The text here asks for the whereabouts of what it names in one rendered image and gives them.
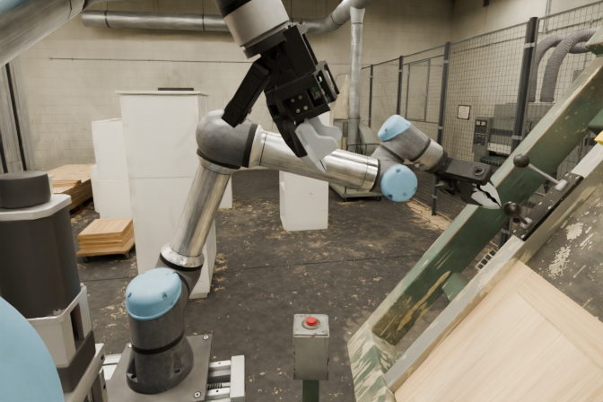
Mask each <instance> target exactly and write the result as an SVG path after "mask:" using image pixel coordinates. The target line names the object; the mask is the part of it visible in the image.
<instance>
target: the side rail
mask: <svg viewBox="0 0 603 402"><path fill-rule="evenodd" d="M602 109H603V57H595V58H594V59H593V60H592V62H591V63H590V64H589V65H588V66H587V68H586V69H585V70H584V71H583V72H582V73H581V75H580V76H579V77H578V78H577V79H576V80H575V81H574V83H573V84H572V85H571V86H570V87H569V89H568V90H567V91H566V92H565V93H564V94H563V96H562V97H561V98H560V99H559V100H558V101H557V102H556V104H555V105H554V106H553V107H552V108H551V109H550V110H549V111H548V112H547V113H546V114H545V116H544V117H543V118H542V119H541V120H540V121H539V122H538V124H537V125H536V126H535V127H534V128H533V130H532V131H531V132H530V133H529V134H528V135H527V137H526V138H525V139H524V140H523V141H522V142H521V143H520V145H519V146H518V147H517V148H516V149H515V151H514V152H513V153H512V154H511V155H510V156H509V158H508V159H507V160H506V161H505V162H504V163H503V164H502V166H501V167H500V168H499V169H498V170H497V171H496V173H495V174H494V175H493V176H492V177H491V178H490V180H491V181H492V182H493V184H494V188H495V189H496V191H497V194H498V197H499V198H500V202H501V205H502V206H501V207H500V209H488V208H484V207H480V206H478V205H471V204H467V206H466V207H465V208H464V209H463V210H462V211H461V212H460V214H459V215H458V216H457V217H456V218H455V220H454V221H453V222H452V223H451V224H450V225H449V227H448V228H447V229H446V230H445V231H444V232H443V233H442V235H441V236H440V237H439V238H438V239H437V241H436V242H434V244H433V245H432V246H431V247H430V248H429V249H428V250H427V251H426V252H425V253H424V255H423V256H422V257H421V258H420V259H419V261H418V262H417V263H416V264H415V265H414V266H413V268H412V269H411V270H410V271H409V272H408V273H407V274H406V276H405V277H404V278H403V279H402V280H401V281H400V283H399V284H398V285H397V286H396V287H395V289H394V290H393V291H392V292H391V293H390V294H389V296H388V297H387V298H386V299H385V300H384V301H383V302H382V304H381V305H380V306H379V307H378V308H377V310H376V311H374V312H373V313H372V315H371V316H370V317H369V318H368V323H369V326H370V330H371V331H374V332H376V333H377V334H379V335H380V336H381V337H382V338H383V339H385V340H386V341H388V342H389V343H391V344H392V345H396V344H397V343H398V342H399V341H400V340H401V339H402V338H403V337H404V335H405V334H406V333H407V332H408V331H409V330H410V329H411V328H412V327H413V325H414V324H415V323H416V322H417V321H418V320H419V319H420V318H421V317H422V316H423V315H424V314H425V313H426V312H427V311H428V310H429V309H430V308H431V306H432V305H433V304H434V303H435V302H436V301H437V300H438V299H439V298H440V296H441V295H442V294H443V290H442V289H441V287H442V286H443V285H444V284H445V282H446V281H447V280H448V279H449V278H450V277H451V276H452V275H453V273H455V272H459V273H460V274H461V273H462V272H463V271H464V270H465V269H466V267H467V266H468V265H469V264H470V263H471V262H472V261H473V260H474V259H475V257H476V256H477V255H478V254H479V253H480V252H481V251H482V250H483V249H484V247H485V246H486V245H487V244H488V243H489V242H490V241H491V240H492V239H493V237H494V236H495V235H496V234H497V233H498V232H499V231H500V230H501V229H502V227H503V226H504V225H505V224H506V223H507V222H508V221H510V219H511V218H510V217H508V216H506V215H505V214H504V213H503V206H504V205H505V204H506V203H508V202H516V203H518V204H519V205H520V206H523V205H524V204H525V203H526V202H527V201H528V200H529V198H530V197H531V196H532V195H533V194H534V193H535V192H536V191H537V189H538V188H539V187H540V186H541V185H542V184H543V183H544V182H545V181H546V178H544V177H542V176H541V175H539V174H538V173H536V172H534V171H533V170H532V169H530V168H528V167H526V168H522V169H521V168H517V167H516V166H515V165H514V164H513V158H514V156H515V155H517V154H519V153H525V154H526V155H528V156H529V158H530V164H531V165H533V166H535V167H536V168H538V169H540V170H541V171H543V172H544V173H546V174H547V175H549V176H550V175H551V174H552V173H553V172H554V171H555V169H556V168H557V167H558V166H559V165H560V164H561V163H562V162H563V161H564V159H565V158H566V157H567V156H568V155H569V154H570V153H571V152H572V150H573V149H574V148H575V147H576V146H577V145H578V144H579V143H580V142H581V140H582V139H583V138H584V137H585V136H586V135H587V134H588V133H589V132H590V130H589V129H588V124H589V123H590V122H591V120H592V119H594V118H595V116H596V115H597V114H598V113H599V112H600V111H601V110H602Z"/></svg>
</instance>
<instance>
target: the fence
mask: <svg viewBox="0 0 603 402"><path fill-rule="evenodd" d="M572 173H575V174H579V175H582V176H583V177H584V179H583V180H582V181H581V183H580V184H579V185H578V186H577V187H576V188H575V189H574V190H573V191H572V192H571V193H570V194H569V195H568V197H567V198H566V199H565V200H564V201H563V202H562V203H561V204H560V205H559V206H558V207H557V208H556V209H555V210H554V211H553V212H552V213H551V214H550V215H549V216H548V217H547V218H546V219H545V220H544V221H543V223H542V224H541V225H540V226H539V227H538V228H537V229H536V230H535V231H534V232H533V233H532V234H531V235H530V237H529V238H528V239H527V240H526V241H523V240H521V239H519V238H518V237H516V236H515V235H512V236H511V237H510V239H509V240H508V241H507V242H506V243H505V244H504V245H503V246H502V247H501V248H500V249H499V251H498V252H497V253H496V254H495V255H494V256H493V257H492V258H491V259H490V260H489V262H488V263H487V264H486V265H485V266H484V267H483V268H482V269H481V270H480V271H479V272H478V274H477V275H476V276H475V277H474V278H473V279H472V280H471V281H470V282H469V283H468V285H467V286H466V287H465V288H464V289H463V290H462V291H461V292H460V293H459V294H458V296H457V297H456V298H455V299H454V300H453V301H452V302H451V303H450V304H449V305H448V307H447V308H446V309H445V310H444V311H443V312H442V313H441V314H440V315H439V316H438V317H437V319H436V320H435V321H434V322H433V323H432V324H431V325H430V326H429V327H428V328H427V329H426V330H425V331H424V332H423V334H422V335H421V336H419V337H418V338H417V339H416V341H415V342H414V343H413V344H412V345H411V346H410V347H409V348H408V349H407V350H406V352H405V353H404V354H403V355H402V356H401V357H400V358H399V359H398V360H397V361H396V363H395V364H394V365H393V366H392V367H391V368H390V369H389V370H388V371H387V372H386V373H385V375H384V376H385V380H386V383H387V386H388V389H389V390H390V391H392V392H393V393H395V392H396V391H397V390H398V389H399V388H400V387H401V386H402V384H403V383H404V382H405V381H406V380H407V379H408V378H409V377H410V376H411V375H412V374H413V373H414V372H415V371H416V369H417V368H418V367H419V366H420V365H421V364H422V363H423V362H424V361H425V360H426V359H427V358H428V357H429V356H430V355H431V353H432V352H433V351H434V350H435V349H436V348H437V347H438V346H439V345H440V344H441V343H442V342H443V341H444V340H445V338H446V337H447V336H448V335H449V334H450V333H451V332H452V331H453V330H454V329H455V328H456V327H457V326H458V325H459V323H460V322H461V321H462V320H463V319H464V318H465V317H466V316H467V315H468V314H469V313H470V312H471V311H472V310H473V309H474V308H475V307H476V306H477V304H478V303H479V302H481V301H482V300H483V299H484V298H485V297H486V295H487V294H489V292H490V291H491V290H492V289H493V288H494V287H495V286H496V285H497V284H498V283H499V282H500V281H501V280H502V279H503V277H504V276H505V275H506V274H507V273H508V272H509V271H510V270H511V269H512V268H513V267H514V266H515V265H516V264H517V263H518V261H521V262H522V263H523V264H525V263H526V262H527V261H528V260H529V259H530V258H531V257H532V256H533V255H534V254H535V253H536V252H537V251H538V250H539V248H540V247H541V246H542V245H543V244H544V243H545V242H546V241H547V240H548V239H549V238H550V237H551V236H552V235H553V234H554V233H555V232H556V230H557V229H558V228H559V227H560V226H561V225H562V224H563V223H564V222H565V221H566V220H567V219H568V218H569V217H570V216H571V215H572V213H573V212H574V211H575V210H576V209H577V208H578V207H579V206H580V205H581V204H582V203H583V202H584V201H585V200H586V199H587V198H588V197H589V195H590V194H591V193H592V192H593V191H594V190H595V189H596V188H597V187H598V186H599V185H600V184H601V183H602V182H603V145H601V144H599V143H597V144H596V145H595V146H594V147H593V148H592V150H591V151H590V152H589V153H588V154H587V155H586V156H585V157H584V158H583V159H582V161H581V162H580V163H579V164H578V165H577V166H576V167H575V168H574V169H573V170H572Z"/></svg>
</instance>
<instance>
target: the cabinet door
mask: <svg viewBox="0 0 603 402"><path fill-rule="evenodd" d="M394 394H395V398H396V401H397V402H603V323H602V322H601V321H599V320H598V319H596V318H595V317H594V316H592V315H591V314H590V313H588V312H587V311H586V310H585V309H583V308H582V307H581V306H580V305H578V304H577V303H576V302H574V301H573V300H571V299H570V298H569V297H567V296H566V295H565V294H563V293H562V292H560V291H559V290H558V289H556V288H555V287H554V286H552V285H551V284H550V283H549V282H548V281H546V280H545V279H544V278H543V277H541V276H540V275H538V274H537V273H536V272H534V271H533V270H532V269H530V268H529V267H527V266H526V265H525V264H523V263H522V262H521V261H518V263H517V264H516V265H515V266H514V267H513V268H512V269H511V270H510V271H509V272H508V273H507V274H506V275H505V276H504V277H503V279H502V280H501V281H500V282H499V283H498V284H497V285H496V286H495V287H494V288H493V289H492V290H491V291H490V292H489V294H487V295H486V297H485V298H484V299H483V300H482V301H481V302H479V303H478V304H477V306H476V307H475V308H474V309H473V310H472V311H471V312H470V313H469V314H468V315H467V316H466V317H465V318H464V319H463V320H462V321H461V322H460V323H459V325H458V326H457V327H456V328H455V329H454V330H453V331H452V332H451V333H450V334H449V335H448V336H447V337H446V338H445V340H444V341H443V342H442V343H441V344H440V345H439V346H438V347H437V348H436V349H435V350H434V351H433V352H432V353H431V355H430V356H429V357H428V358H427V359H426V360H425V361H424V362H423V363H422V364H421V365H420V366H419V367H418V368H417V369H416V371H415V372H414V373H413V374H412V375H411V376H410V377H409V378H408V379H407V380H406V381H405V382H404V383H403V384H402V386H401V387H400V388H399V389H398V390H397V391H396V392H395V393H394Z"/></svg>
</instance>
